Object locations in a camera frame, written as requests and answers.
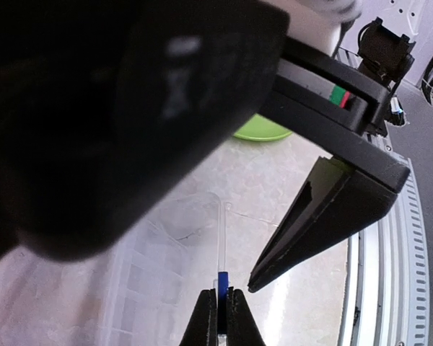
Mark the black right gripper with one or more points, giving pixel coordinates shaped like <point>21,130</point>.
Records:
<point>106,105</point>

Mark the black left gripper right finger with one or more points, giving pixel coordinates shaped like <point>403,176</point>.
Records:
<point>241,326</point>

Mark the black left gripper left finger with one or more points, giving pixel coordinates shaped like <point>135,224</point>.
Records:
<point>202,326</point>

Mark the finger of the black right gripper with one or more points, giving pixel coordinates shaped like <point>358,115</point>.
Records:
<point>335,202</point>

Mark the clear plastic pill organizer box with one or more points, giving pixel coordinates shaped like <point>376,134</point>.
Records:
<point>159,268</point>

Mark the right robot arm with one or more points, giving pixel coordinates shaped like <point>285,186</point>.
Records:
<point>321,99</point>

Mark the green plate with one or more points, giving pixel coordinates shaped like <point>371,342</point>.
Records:
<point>261,129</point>

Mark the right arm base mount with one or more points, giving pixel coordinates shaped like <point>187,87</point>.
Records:
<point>386,58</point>

